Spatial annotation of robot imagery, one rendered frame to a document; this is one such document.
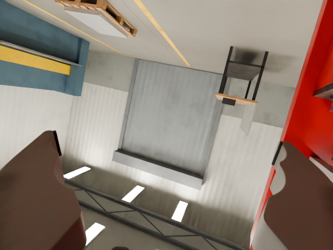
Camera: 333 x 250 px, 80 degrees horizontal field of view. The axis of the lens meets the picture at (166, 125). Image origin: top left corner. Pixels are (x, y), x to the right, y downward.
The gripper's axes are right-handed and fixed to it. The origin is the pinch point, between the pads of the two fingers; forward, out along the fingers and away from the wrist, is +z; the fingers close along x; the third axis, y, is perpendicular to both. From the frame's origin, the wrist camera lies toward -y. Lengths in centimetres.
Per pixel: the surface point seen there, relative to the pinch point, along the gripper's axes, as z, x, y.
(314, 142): 122, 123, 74
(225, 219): 452, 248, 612
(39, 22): 527, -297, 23
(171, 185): 546, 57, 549
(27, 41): 487, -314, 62
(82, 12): 331, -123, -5
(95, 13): 326, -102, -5
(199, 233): 365, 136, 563
